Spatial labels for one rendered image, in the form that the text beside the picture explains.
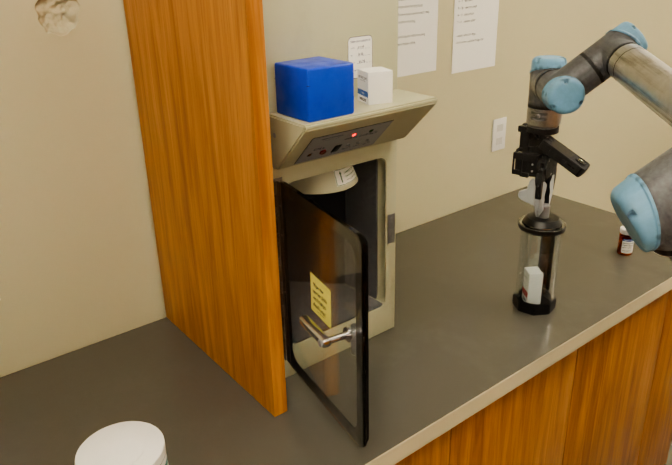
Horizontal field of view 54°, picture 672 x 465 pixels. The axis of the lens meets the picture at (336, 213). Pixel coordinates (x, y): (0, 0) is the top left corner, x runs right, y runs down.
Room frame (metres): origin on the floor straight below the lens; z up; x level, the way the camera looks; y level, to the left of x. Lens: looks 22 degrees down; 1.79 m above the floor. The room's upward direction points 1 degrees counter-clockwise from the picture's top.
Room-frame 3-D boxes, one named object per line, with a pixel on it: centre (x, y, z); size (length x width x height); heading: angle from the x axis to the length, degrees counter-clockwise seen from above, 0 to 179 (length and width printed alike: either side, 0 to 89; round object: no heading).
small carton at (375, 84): (1.24, -0.08, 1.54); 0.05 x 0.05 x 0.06; 21
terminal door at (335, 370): (1.02, 0.03, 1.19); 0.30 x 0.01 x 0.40; 28
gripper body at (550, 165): (1.46, -0.47, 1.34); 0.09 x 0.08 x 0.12; 52
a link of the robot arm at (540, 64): (1.45, -0.47, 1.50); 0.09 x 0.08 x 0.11; 177
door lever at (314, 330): (0.94, 0.02, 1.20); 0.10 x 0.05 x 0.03; 28
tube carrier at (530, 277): (1.44, -0.49, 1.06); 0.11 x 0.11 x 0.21
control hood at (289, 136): (1.21, -0.04, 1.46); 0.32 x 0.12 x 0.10; 128
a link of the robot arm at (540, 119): (1.45, -0.47, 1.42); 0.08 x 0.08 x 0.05
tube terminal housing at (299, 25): (1.36, 0.07, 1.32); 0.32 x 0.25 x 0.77; 128
